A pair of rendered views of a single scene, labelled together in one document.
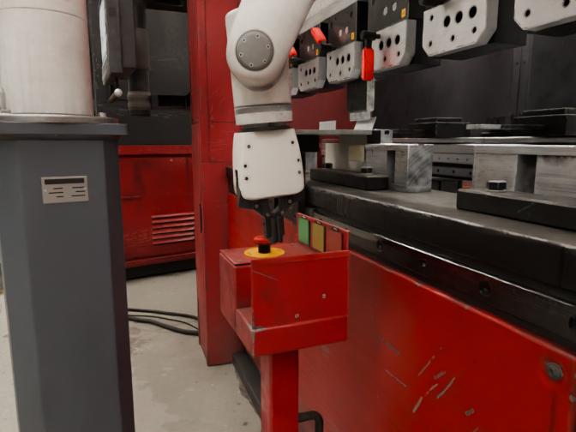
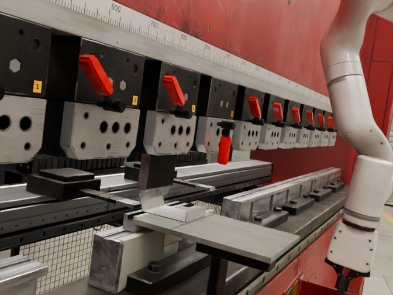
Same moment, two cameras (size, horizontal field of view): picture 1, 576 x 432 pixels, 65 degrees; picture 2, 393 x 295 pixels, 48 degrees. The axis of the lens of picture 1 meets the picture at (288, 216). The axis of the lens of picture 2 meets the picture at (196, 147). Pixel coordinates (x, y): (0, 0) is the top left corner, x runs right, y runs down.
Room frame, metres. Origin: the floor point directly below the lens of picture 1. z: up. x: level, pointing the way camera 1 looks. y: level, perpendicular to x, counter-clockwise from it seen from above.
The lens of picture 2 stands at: (1.68, 0.51, 1.21)
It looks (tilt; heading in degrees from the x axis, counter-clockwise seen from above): 5 degrees down; 227
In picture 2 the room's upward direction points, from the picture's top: 8 degrees clockwise
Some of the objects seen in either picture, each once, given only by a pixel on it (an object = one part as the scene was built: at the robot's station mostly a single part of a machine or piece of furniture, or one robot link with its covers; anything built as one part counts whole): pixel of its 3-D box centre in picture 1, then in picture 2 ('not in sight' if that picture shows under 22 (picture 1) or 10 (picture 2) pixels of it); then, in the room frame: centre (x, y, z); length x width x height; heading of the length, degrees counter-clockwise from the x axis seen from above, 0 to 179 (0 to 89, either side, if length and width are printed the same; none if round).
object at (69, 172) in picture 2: (414, 128); (90, 188); (1.19, -0.33, 1.01); 0.26 x 0.12 x 0.05; 110
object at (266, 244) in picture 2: (303, 132); (218, 229); (1.08, -0.04, 1.00); 0.26 x 0.18 x 0.01; 110
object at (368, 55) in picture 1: (370, 56); (223, 142); (0.97, -0.17, 1.15); 0.04 x 0.02 x 0.10; 110
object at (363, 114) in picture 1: (360, 100); (157, 174); (1.13, -0.18, 1.07); 0.10 x 0.02 x 0.10; 20
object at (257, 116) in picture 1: (265, 117); (359, 218); (0.68, 0.03, 1.01); 0.09 x 0.08 x 0.03; 112
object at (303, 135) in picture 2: not in sight; (295, 125); (0.22, -0.51, 1.20); 0.15 x 0.09 x 0.17; 20
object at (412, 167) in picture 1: (369, 164); (162, 241); (1.08, -0.19, 0.92); 0.39 x 0.06 x 0.10; 20
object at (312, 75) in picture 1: (321, 60); (89, 100); (1.34, -0.10, 1.20); 0.15 x 0.09 x 0.17; 20
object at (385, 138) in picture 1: (363, 137); (158, 215); (1.11, -0.18, 0.99); 0.20 x 0.03 x 0.03; 20
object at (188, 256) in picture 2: (345, 177); (180, 265); (1.08, -0.13, 0.89); 0.30 x 0.05 x 0.03; 20
